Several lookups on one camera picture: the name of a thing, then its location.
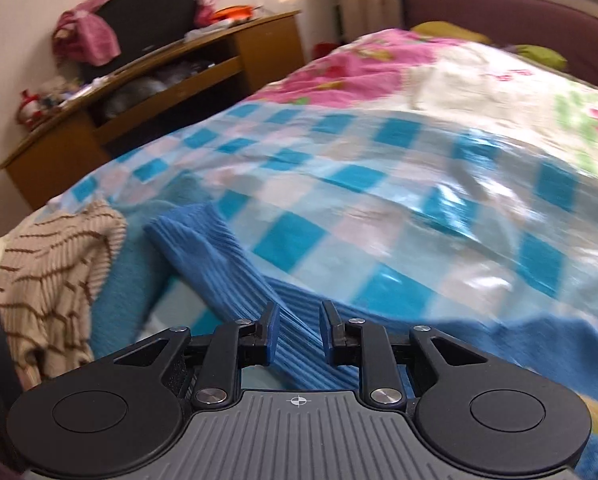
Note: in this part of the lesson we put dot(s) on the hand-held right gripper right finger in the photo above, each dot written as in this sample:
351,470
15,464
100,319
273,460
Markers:
325,334

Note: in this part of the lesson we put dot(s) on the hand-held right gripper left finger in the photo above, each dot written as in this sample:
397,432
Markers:
272,332

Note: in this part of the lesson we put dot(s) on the blue knit sweater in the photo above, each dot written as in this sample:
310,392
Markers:
299,355

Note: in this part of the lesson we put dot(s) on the grey clothes pile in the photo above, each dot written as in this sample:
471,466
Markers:
144,87

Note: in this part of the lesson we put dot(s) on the teal fleece cloth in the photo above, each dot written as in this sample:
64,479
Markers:
129,285

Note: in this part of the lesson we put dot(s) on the blue checkered plastic sheet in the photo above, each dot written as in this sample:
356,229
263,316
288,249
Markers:
354,185

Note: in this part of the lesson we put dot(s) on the beige brown striped sweater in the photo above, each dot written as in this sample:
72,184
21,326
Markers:
54,270

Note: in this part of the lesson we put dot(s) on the wooden side cabinet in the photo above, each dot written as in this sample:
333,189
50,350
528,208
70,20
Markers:
269,45

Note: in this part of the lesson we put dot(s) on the pink floral bedspread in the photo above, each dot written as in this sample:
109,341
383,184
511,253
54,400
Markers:
454,75

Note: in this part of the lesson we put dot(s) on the orange tool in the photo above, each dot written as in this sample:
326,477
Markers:
234,12

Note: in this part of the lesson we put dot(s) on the stuffed toy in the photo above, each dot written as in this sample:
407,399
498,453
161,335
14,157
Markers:
41,102

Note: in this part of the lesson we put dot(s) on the yellow-green pillow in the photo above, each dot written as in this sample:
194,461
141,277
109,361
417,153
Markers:
449,32
541,56

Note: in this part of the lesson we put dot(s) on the black television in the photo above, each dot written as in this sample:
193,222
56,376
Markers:
149,15

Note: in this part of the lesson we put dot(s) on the pink cloth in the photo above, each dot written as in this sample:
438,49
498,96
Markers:
89,35

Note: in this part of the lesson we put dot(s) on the maroon bed headboard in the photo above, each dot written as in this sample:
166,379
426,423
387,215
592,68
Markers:
504,15

